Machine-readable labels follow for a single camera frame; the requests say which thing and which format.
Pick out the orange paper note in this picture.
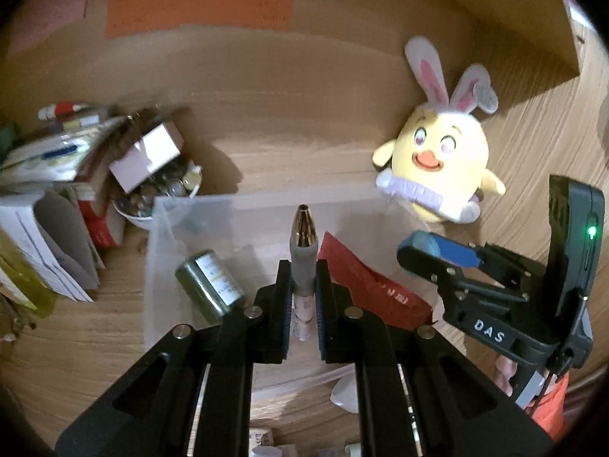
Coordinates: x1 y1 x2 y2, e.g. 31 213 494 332
105 0 297 39

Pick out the stack of papers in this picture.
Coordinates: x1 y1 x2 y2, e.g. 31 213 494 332
0 113 127 182

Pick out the white bowl of coins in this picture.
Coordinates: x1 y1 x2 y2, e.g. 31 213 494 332
112 159 204 232

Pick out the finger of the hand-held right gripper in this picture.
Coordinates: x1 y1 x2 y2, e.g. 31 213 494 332
410 228 549 297
396 244 496 300

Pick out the clear plastic storage box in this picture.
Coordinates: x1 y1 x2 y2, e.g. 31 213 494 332
143 185 445 393

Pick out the grey pen with gold tip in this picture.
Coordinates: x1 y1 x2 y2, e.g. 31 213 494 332
289 204 320 342

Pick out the red and white marker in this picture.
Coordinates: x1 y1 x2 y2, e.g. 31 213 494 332
38 101 98 121

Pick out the person's right hand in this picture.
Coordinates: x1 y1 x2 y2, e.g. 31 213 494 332
494 355 517 399

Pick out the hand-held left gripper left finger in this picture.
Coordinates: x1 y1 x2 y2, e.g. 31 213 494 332
54 259 292 457

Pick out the small open cardboard box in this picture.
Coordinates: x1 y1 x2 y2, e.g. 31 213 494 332
108 121 186 194

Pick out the pink paper note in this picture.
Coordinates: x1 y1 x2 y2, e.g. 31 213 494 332
10 0 96 53

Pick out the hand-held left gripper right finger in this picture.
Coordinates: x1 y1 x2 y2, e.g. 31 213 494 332
315 259 555 457

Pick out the red carton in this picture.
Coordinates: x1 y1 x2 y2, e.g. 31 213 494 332
76 183 128 249

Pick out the small white plastic piece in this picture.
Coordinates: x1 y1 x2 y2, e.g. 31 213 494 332
330 375 361 413

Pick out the red packet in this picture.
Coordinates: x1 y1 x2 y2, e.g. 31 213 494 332
316 231 435 331

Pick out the yellow chick plush toy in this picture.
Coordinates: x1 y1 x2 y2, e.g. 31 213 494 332
372 35 507 224

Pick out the dark green bottle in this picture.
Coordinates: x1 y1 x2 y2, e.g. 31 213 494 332
174 248 246 325

